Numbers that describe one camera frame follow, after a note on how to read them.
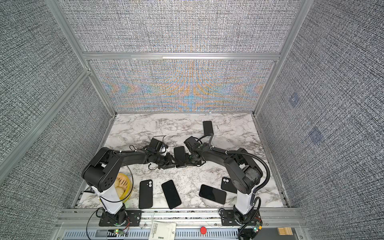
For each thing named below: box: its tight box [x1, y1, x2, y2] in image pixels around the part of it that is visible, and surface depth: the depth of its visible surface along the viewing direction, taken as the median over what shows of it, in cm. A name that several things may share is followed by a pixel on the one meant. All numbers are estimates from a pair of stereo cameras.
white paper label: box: [148, 220, 177, 240], surface depth 71 cm
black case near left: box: [138, 179, 153, 209], surface depth 82 cm
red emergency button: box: [200, 226, 207, 235], surface depth 70 cm
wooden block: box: [277, 227, 294, 236], surface depth 70 cm
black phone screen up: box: [203, 121, 214, 136], surface depth 112 cm
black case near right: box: [221, 176, 238, 194], surface depth 87 cm
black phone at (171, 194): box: [161, 180, 182, 210], surface depth 82 cm
